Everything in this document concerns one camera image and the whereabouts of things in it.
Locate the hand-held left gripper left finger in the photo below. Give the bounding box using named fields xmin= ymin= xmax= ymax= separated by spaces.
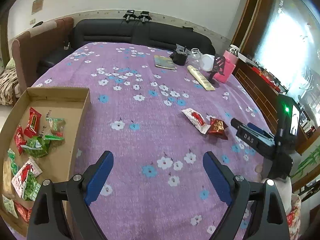
xmin=26 ymin=150 xmax=115 ymax=240

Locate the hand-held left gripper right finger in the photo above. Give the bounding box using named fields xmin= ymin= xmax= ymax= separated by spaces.
xmin=202 ymin=151 xmax=292 ymax=240

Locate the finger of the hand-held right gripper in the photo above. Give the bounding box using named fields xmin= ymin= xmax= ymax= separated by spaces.
xmin=230 ymin=119 xmax=275 ymax=141
xmin=236 ymin=129 xmax=277 ymax=156

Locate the dark red foil packet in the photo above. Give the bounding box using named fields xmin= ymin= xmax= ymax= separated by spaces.
xmin=207 ymin=117 xmax=228 ymax=140

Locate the cardboard box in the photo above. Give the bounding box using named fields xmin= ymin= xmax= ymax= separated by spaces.
xmin=0 ymin=87 xmax=91 ymax=238

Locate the white red snack packet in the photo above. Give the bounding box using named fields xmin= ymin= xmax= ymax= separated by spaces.
xmin=181 ymin=108 xmax=210 ymax=134

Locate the heap of mixed snack packets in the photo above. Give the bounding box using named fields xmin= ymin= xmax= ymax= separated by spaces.
xmin=2 ymin=107 xmax=67 ymax=224

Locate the person's right hand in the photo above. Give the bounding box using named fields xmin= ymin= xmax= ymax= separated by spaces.
xmin=255 ymin=164 xmax=269 ymax=183

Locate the wooden sideboard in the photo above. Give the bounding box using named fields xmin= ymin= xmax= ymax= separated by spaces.
xmin=231 ymin=0 xmax=320 ymax=155

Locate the pink flask with knit sleeve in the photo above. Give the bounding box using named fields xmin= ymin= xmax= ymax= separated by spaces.
xmin=215 ymin=44 xmax=240 ymax=83

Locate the cream long tube box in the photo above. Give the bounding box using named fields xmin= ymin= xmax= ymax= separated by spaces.
xmin=187 ymin=65 xmax=215 ymax=91

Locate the black phone stand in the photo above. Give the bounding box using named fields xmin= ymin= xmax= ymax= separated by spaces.
xmin=209 ymin=54 xmax=227 ymax=87

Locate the white bowl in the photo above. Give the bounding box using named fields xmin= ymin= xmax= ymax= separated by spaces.
xmin=200 ymin=54 xmax=215 ymax=72

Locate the purple floral tablecloth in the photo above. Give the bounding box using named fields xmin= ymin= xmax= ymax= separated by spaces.
xmin=14 ymin=41 xmax=295 ymax=240

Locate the clear glass jar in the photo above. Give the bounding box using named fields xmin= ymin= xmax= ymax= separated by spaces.
xmin=190 ymin=48 xmax=203 ymax=64

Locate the person's floral clothing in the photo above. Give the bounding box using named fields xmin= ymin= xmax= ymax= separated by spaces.
xmin=285 ymin=195 xmax=303 ymax=240

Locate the bright window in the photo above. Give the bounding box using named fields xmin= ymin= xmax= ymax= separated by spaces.
xmin=255 ymin=0 xmax=320 ymax=110

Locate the small black cup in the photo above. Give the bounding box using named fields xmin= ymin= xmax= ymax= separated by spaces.
xmin=170 ymin=44 xmax=188 ymax=67

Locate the green booklet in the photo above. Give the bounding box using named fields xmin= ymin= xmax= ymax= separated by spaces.
xmin=154 ymin=55 xmax=177 ymax=70

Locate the patterned brown blanket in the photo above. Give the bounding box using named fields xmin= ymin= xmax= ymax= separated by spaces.
xmin=0 ymin=57 xmax=20 ymax=105

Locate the brown armchair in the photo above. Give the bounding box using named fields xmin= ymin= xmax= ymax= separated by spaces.
xmin=11 ymin=17 xmax=74 ymax=98

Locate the black sofa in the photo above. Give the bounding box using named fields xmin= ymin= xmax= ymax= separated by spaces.
xmin=37 ymin=19 xmax=216 ymax=68

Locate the small wall plaque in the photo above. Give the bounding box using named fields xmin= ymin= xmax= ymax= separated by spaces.
xmin=32 ymin=0 xmax=45 ymax=15

